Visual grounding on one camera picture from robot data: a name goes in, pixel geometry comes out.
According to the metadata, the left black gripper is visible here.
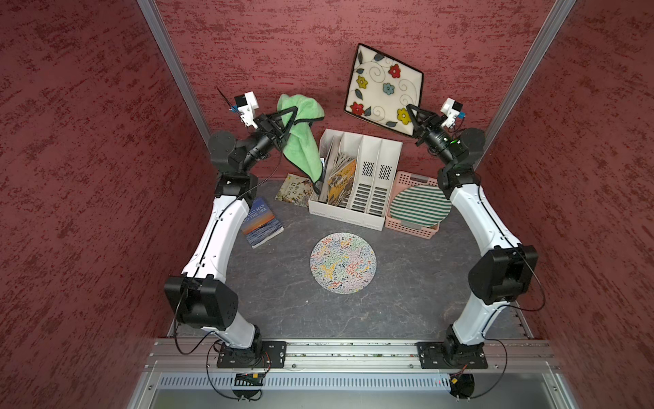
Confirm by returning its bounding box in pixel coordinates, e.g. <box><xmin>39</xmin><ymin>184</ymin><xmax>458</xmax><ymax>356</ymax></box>
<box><xmin>239</xmin><ymin>106</ymin><xmax>298</xmax><ymax>172</ymax></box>

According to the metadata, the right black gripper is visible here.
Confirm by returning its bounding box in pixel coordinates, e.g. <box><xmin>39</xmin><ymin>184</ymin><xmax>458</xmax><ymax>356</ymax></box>
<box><xmin>405</xmin><ymin>103</ymin><xmax>456</xmax><ymax>166</ymax></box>

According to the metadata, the green microfiber cloth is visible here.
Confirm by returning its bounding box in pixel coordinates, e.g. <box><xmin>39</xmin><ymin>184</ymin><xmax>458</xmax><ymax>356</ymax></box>
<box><xmin>277</xmin><ymin>94</ymin><xmax>325</xmax><ymax>183</ymax></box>

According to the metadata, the square floral plate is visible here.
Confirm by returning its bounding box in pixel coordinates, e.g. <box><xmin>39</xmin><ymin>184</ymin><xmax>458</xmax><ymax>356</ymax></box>
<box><xmin>344</xmin><ymin>44</ymin><xmax>424</xmax><ymax>137</ymax></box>

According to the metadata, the round colourful squiggle plate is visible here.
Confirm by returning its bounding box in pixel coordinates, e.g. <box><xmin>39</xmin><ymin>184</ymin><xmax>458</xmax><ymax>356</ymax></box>
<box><xmin>310</xmin><ymin>233</ymin><xmax>377</xmax><ymax>295</ymax></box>

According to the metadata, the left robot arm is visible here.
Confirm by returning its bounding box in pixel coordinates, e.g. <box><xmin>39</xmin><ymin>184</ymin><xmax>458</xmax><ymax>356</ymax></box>
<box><xmin>163</xmin><ymin>107</ymin><xmax>298</xmax><ymax>366</ymax></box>

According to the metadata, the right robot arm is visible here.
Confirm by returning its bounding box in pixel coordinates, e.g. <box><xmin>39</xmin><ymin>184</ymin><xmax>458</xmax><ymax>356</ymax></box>
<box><xmin>406</xmin><ymin>104</ymin><xmax>538</xmax><ymax>370</ymax></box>

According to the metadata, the green striped round plate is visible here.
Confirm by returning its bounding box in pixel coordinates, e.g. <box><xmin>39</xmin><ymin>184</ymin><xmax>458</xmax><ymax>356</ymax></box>
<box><xmin>389</xmin><ymin>185</ymin><xmax>452</xmax><ymax>228</ymax></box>

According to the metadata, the floral patterned booklet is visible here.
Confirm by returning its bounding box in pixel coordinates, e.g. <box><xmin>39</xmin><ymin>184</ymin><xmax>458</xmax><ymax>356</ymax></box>
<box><xmin>275</xmin><ymin>174</ymin><xmax>313</xmax><ymax>208</ymax></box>

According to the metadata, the pink plastic basket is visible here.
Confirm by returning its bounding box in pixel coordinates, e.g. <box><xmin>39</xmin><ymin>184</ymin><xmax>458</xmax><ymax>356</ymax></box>
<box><xmin>385</xmin><ymin>171</ymin><xmax>452</xmax><ymax>240</ymax></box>

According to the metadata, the yellow magazine in organizer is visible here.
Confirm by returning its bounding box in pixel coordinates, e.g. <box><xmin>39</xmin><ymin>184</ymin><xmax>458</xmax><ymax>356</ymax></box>
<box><xmin>326</xmin><ymin>153</ymin><xmax>357</xmax><ymax>206</ymax></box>

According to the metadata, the white magazine file organizer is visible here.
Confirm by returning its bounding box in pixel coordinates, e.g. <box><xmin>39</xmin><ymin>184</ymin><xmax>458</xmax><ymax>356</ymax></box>
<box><xmin>308</xmin><ymin>130</ymin><xmax>403</xmax><ymax>231</ymax></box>

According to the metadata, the blue sunset book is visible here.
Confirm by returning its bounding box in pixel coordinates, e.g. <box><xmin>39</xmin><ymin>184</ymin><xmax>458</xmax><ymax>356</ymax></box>
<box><xmin>241</xmin><ymin>198</ymin><xmax>284</xmax><ymax>249</ymax></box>

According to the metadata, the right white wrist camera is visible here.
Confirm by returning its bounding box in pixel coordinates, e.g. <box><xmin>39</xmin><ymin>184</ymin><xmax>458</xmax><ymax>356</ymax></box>
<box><xmin>440</xmin><ymin>98</ymin><xmax>466</xmax><ymax>129</ymax></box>

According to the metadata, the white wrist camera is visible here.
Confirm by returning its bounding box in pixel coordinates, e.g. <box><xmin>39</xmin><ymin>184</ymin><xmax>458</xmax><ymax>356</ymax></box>
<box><xmin>440</xmin><ymin>98</ymin><xmax>466</xmax><ymax>129</ymax></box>
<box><xmin>232</xmin><ymin>91</ymin><xmax>259</xmax><ymax>130</ymax></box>

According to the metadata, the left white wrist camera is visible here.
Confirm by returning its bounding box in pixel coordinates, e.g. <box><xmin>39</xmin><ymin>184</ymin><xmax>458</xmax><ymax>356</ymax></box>
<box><xmin>232</xmin><ymin>91</ymin><xmax>259</xmax><ymax>130</ymax></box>

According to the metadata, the right aluminium corner post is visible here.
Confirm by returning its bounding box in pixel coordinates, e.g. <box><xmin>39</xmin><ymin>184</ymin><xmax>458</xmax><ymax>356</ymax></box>
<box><xmin>473</xmin><ymin>0</ymin><xmax>577</xmax><ymax>170</ymax></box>

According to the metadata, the aluminium corner post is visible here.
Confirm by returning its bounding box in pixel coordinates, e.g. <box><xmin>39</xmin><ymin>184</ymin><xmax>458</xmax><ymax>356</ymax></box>
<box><xmin>473</xmin><ymin>0</ymin><xmax>577</xmax><ymax>170</ymax></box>
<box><xmin>137</xmin><ymin>0</ymin><xmax>212</xmax><ymax>145</ymax></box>

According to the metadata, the left aluminium corner post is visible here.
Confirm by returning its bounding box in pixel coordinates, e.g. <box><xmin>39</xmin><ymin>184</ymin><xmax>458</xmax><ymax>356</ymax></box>
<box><xmin>137</xmin><ymin>0</ymin><xmax>212</xmax><ymax>145</ymax></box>

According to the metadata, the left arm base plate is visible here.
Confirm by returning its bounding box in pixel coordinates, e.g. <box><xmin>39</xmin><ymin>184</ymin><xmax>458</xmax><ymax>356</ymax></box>
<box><xmin>216</xmin><ymin>341</ymin><xmax>288</xmax><ymax>370</ymax></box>

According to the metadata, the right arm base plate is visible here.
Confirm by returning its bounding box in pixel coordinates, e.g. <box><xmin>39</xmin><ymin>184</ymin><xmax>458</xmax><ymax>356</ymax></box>
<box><xmin>416</xmin><ymin>340</ymin><xmax>488</xmax><ymax>371</ymax></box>

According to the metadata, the aluminium mounting rail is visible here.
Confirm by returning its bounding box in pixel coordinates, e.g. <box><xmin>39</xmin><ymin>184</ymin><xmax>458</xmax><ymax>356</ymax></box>
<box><xmin>145</xmin><ymin>336</ymin><xmax>560</xmax><ymax>373</ymax></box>

